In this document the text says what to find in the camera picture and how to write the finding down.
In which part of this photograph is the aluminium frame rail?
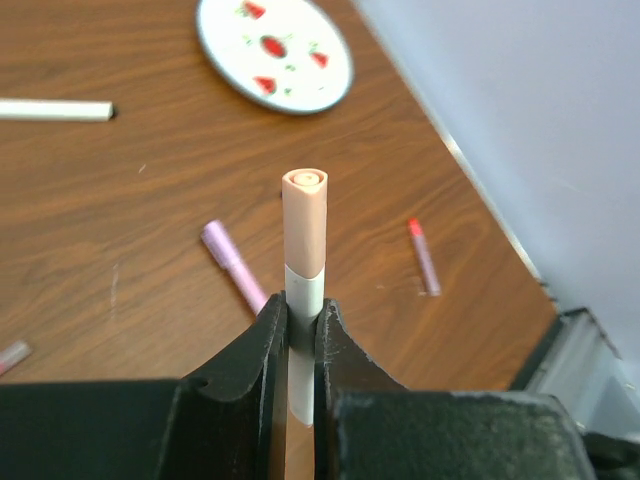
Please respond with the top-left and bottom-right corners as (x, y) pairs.
(510, 308), (639, 442)

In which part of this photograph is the white marker with black end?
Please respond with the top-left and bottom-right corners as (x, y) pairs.
(0, 98), (117, 122)

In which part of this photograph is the white thin pen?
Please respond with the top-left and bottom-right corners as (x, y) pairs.
(285, 266), (325, 426)

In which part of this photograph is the white watermelon pattern plate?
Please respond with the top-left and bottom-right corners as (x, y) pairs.
(195, 0), (355, 115)

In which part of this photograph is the small pink red cap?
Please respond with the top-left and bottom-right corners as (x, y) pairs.
(0, 341), (32, 375)

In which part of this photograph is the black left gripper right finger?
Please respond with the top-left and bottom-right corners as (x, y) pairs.
(314, 300), (597, 479)

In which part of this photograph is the pink highlighter pen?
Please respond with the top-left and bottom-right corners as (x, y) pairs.
(201, 220), (267, 315)

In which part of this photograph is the slim pink red-tipped pen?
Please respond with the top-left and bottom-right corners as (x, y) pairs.
(408, 218), (441, 296)

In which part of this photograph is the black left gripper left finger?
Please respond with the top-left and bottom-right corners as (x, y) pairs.
(1, 293), (288, 479)

